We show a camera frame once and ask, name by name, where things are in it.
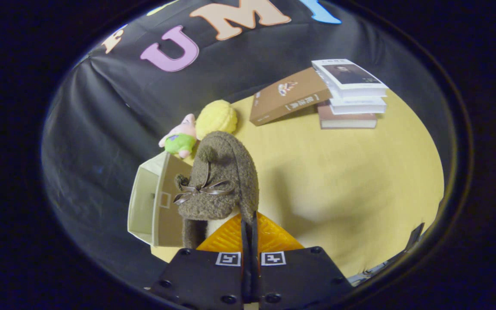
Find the cream fabric storage box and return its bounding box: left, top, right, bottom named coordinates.
left=127, top=151, right=193, bottom=248

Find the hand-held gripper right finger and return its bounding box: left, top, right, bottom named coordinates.
left=252, top=211, right=354, bottom=310

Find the brown cover book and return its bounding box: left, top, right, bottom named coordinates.
left=249, top=67, right=332, bottom=126

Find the pink starfish plush toy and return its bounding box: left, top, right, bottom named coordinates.
left=158, top=114, right=198, bottom=159

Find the brown fuzzy shoe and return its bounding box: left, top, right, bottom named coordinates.
left=173, top=131, right=260, bottom=249

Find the yellow round plush toy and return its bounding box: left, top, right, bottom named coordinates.
left=195, top=100, right=238, bottom=140

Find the dark grey bar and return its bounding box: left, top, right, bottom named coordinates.
left=347, top=223, right=425, bottom=285

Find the plain white book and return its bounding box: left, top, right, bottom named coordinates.
left=329, top=97, right=387, bottom=115

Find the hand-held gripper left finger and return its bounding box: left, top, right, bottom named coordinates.
left=150, top=215, right=251, bottom=310

